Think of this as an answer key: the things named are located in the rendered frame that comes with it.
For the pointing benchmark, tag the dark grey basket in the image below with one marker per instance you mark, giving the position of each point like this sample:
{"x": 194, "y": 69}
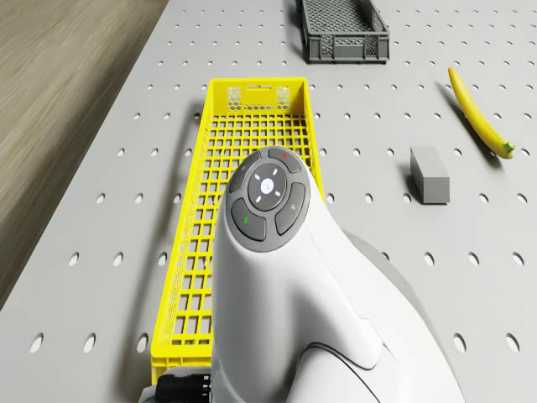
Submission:
{"x": 340, "y": 46}

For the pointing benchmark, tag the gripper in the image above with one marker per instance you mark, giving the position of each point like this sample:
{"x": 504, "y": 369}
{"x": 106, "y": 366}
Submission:
{"x": 180, "y": 386}

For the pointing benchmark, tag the grey cube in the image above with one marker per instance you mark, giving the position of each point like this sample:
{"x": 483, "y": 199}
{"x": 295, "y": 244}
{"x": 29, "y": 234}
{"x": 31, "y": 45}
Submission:
{"x": 430, "y": 180}

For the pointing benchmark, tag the yellow basket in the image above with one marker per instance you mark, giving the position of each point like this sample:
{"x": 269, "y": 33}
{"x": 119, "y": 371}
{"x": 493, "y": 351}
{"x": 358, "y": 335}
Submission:
{"x": 251, "y": 126}

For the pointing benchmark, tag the banana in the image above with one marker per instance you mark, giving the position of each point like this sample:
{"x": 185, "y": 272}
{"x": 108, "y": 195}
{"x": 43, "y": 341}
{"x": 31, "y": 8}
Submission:
{"x": 476, "y": 117}

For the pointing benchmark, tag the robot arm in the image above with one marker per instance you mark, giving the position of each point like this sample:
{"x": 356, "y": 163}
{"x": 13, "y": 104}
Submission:
{"x": 285, "y": 294}

